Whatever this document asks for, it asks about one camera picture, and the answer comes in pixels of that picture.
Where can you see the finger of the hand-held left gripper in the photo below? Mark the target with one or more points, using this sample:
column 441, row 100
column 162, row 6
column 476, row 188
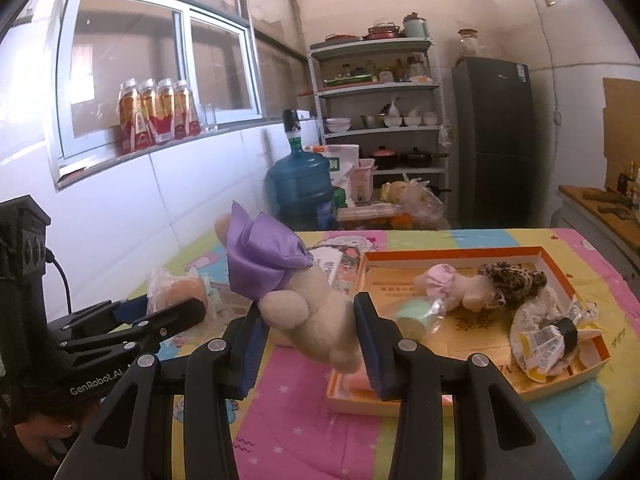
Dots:
column 170, row 315
column 130, row 309

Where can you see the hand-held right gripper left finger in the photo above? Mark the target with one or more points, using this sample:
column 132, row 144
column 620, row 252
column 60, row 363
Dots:
column 252, row 355

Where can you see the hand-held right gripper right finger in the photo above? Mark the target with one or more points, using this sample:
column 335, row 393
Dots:
column 375, row 355

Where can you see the orange sponge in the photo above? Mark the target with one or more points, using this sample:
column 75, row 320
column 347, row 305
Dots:
column 175, row 290

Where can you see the green packet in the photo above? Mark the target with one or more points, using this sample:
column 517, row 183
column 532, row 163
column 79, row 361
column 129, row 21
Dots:
column 415, row 316

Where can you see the teddy bear with purple bow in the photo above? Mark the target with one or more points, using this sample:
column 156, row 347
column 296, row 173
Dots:
column 310, row 320

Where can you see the orange rimmed cardboard box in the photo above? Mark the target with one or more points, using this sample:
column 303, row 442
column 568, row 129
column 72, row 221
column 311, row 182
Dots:
column 475, row 332

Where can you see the teddy bear with pink dress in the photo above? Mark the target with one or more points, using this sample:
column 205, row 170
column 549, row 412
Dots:
column 470, row 290

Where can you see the leopard print plush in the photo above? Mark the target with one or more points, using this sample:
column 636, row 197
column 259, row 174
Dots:
column 515, row 280

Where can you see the white plush packet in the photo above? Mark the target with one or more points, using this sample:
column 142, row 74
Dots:
column 537, row 310

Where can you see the person's left hand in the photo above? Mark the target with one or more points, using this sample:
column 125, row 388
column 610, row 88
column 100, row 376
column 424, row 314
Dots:
column 45, row 435

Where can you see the printed blanket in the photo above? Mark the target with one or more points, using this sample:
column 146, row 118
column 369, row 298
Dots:
column 300, row 425

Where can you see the floral printed pack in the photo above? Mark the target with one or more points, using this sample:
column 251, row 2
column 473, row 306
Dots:
column 340, row 270

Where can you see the clear food container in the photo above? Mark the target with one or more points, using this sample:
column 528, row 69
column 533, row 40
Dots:
column 367, row 212

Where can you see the plastic bag with food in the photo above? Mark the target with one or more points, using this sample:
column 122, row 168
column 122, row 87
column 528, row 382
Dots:
column 422, row 202

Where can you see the pink plastic bin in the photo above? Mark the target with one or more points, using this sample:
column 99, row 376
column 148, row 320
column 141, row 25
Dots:
column 361, row 180

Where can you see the blue water jug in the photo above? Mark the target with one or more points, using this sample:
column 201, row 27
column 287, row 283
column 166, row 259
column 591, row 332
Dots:
column 300, row 185

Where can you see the red lidded pot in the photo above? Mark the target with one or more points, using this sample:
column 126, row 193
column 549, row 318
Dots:
column 384, row 157

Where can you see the white sack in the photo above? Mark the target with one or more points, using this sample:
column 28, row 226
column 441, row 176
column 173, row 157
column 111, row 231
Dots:
column 342, row 157

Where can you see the clear drinking glass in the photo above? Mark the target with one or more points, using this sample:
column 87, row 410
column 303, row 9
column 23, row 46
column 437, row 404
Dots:
column 210, row 117

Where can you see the black cooking pot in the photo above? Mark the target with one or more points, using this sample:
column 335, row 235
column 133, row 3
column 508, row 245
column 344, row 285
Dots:
column 419, row 157

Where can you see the water jug pump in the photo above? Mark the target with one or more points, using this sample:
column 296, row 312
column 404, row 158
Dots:
column 291, row 122

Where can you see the metal bowl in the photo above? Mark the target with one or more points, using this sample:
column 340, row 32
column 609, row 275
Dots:
column 372, row 121

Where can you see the wide white bowl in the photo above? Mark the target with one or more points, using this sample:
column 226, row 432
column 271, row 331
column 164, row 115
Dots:
column 337, row 124

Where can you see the small white bowl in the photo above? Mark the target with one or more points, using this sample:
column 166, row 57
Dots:
column 394, row 121
column 413, row 121
column 431, row 119

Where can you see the dark refrigerator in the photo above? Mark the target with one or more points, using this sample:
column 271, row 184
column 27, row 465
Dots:
column 495, row 150

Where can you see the kitchen counter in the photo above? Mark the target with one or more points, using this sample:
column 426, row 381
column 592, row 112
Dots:
column 590, row 220

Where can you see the metal shelf rack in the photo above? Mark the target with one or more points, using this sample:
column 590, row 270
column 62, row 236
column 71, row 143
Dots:
column 375, row 89

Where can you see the green tray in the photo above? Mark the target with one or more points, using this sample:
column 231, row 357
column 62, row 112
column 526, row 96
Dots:
column 347, row 80

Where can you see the red flat lid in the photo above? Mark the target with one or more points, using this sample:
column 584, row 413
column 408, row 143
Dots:
column 342, row 38

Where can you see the red rimmed pot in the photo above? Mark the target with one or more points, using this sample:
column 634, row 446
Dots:
column 384, row 31

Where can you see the glass jar with red lid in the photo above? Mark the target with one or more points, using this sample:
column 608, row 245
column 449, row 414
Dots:
column 468, row 42

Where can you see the pale green enamel jar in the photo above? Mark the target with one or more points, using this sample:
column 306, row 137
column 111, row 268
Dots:
column 415, row 25

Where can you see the sliding window frame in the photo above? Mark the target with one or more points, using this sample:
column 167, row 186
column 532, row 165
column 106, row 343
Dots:
column 182, row 60

